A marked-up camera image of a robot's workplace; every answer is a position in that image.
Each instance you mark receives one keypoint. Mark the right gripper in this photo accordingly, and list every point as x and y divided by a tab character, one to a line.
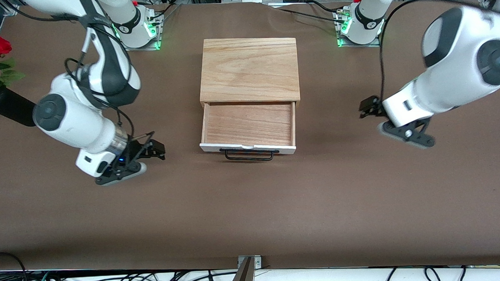
137	150

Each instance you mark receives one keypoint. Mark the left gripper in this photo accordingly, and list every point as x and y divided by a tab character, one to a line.
370	106

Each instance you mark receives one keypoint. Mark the wooden drawer white front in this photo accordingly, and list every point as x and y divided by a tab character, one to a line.
249	124

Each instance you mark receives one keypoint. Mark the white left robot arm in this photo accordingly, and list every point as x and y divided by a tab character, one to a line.
459	66

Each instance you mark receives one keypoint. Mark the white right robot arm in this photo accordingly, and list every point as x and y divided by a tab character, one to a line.
74	121

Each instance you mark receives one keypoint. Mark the wooden drawer cabinet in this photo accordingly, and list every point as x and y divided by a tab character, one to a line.
247	70

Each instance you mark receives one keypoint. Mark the brown table cover sheet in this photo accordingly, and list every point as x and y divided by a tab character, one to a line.
252	207

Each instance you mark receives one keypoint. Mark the black cylindrical vase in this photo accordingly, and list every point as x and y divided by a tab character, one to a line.
12	108

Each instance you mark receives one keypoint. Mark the grey metal camera post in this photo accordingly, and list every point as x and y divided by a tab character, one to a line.
246	273

